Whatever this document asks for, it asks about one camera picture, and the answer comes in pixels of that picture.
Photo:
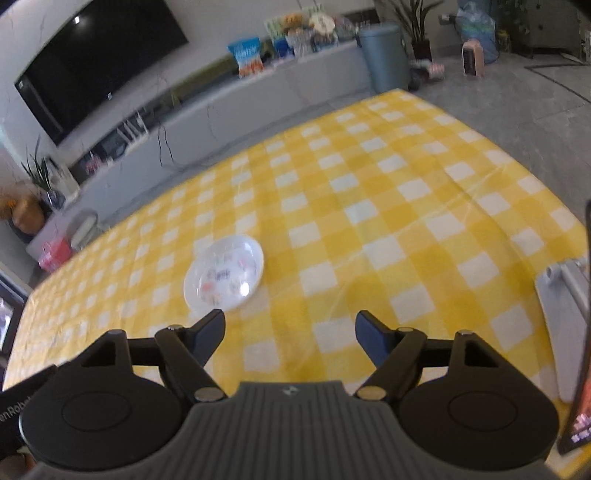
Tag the blue plastic bag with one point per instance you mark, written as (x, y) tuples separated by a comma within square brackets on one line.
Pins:
[(478, 23)]

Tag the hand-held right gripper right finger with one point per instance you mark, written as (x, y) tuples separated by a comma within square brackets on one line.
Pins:
[(369, 336)]

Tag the white phone stand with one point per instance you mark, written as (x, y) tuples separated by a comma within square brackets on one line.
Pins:
[(561, 323)]

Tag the small printed white plate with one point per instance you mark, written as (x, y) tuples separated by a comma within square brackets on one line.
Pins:
[(224, 277)]

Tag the grey TV cabinet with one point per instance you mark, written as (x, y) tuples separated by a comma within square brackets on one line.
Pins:
[(277, 92)]

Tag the brown woven vase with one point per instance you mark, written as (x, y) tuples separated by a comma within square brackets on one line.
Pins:
[(27, 217)]

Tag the blue and white vase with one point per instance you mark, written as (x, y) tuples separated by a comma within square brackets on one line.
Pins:
[(55, 199)]

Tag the blue-grey trash bin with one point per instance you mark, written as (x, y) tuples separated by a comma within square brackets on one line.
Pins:
[(385, 57)]

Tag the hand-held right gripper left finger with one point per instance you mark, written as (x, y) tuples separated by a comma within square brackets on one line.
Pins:
[(210, 328)]

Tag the yellow checked tablecloth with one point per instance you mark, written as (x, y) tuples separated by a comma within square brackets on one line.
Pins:
[(369, 207)]

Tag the dried yellow flowers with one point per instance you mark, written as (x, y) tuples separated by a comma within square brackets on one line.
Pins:
[(9, 203)]

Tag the green potted plant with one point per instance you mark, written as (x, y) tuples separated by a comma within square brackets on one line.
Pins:
[(39, 168)]

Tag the pink and white heater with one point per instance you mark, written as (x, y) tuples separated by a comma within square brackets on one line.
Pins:
[(473, 57)]

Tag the black television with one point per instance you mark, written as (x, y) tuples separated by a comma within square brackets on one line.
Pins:
[(101, 64)]

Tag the grey round stool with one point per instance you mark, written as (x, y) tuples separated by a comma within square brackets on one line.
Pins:
[(83, 228)]

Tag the grey drawer cabinet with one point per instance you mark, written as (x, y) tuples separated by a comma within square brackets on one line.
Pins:
[(551, 27)]

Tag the tall snake plant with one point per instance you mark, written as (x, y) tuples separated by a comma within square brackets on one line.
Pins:
[(418, 27)]

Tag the blue snack bag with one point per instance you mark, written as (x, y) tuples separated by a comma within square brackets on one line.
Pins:
[(247, 57)]

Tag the white picture board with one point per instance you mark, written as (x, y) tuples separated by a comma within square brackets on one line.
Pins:
[(64, 177)]

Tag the pink plastic box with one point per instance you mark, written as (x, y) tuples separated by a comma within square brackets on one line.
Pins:
[(55, 256)]

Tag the white router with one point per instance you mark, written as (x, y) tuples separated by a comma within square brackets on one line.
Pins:
[(134, 131)]

